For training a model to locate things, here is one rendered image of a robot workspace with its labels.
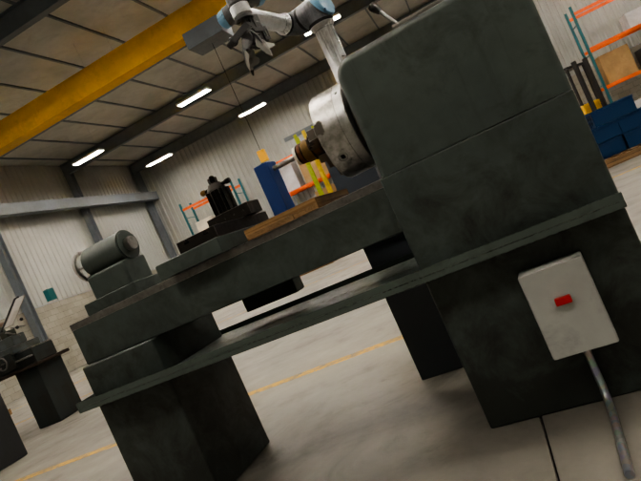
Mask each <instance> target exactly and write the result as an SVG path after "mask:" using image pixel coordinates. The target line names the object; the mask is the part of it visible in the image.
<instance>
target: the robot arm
mask: <svg viewBox="0 0 641 481"><path fill-rule="evenodd" d="M225 2H226V5H225V6H224V7H223V8H221V10H220V11H219V12H218V13H217V21H218V23H219V24H220V26H221V27H223V28H225V29H230V28H231V27H233V26H234V25H238V26H240V28H239V29H238V30H237V32H236V33H235V34H234V35H233V36H231V37H230V38H229V39H228V43H227V44H226V46H227V47H228V48H229V49H230V50H231V49H233V48H234V47H235V46H236V45H237V44H238V41H239V39H240V38H241V43H242V53H243V57H244V60H245V62H246V65H247V67H248V69H249V71H250V73H251V75H254V69H253V67H255V66H256V65H257V64H258V63H259V58H258V57H256V56H255V52H254V50H253V49H255V50H259V49H262V50H263V51H264V52H265V53H266V54H267V55H270V56H273V54H272V52H271V50H270V49H271V48H273V47H275V46H276V45H275V44H274V43H270V42H268V41H269V39H271V37H270V34H269V32H268V31H276V32H277V33H278V34H280V35H283V36H300V35H304V34H307V33H309V32H312V33H314V34H315V35H316V36H317V38H318V40H319V43H320V46H321V48H322V50H323V53H324V55H325V57H326V59H327V62H328V64H329V66H330V68H331V70H332V73H333V75H334V76H335V78H336V81H337V83H340V82H339V80H338V68H339V65H340V64H341V62H342V61H343V59H344V58H345V57H346V53H345V51H344V49H343V47H342V44H341V41H340V39H339V37H338V35H337V33H336V31H335V29H334V26H333V24H334V21H335V20H334V17H333V15H332V14H334V12H335V7H334V4H333V3H332V1H331V0H305V1H304V2H302V3H301V4H300V5H299V6H298V7H296V8H295V9H294V10H292V11H290V12H288V13H286V12H283V13H281V14H278V13H274V12H270V11H265V10H257V9H253V7H260V6H262V5H263V4H264V2H265V0H225ZM265 30H266V31H267V33H268V35H269V36H267V34H266V31H265Z"/></svg>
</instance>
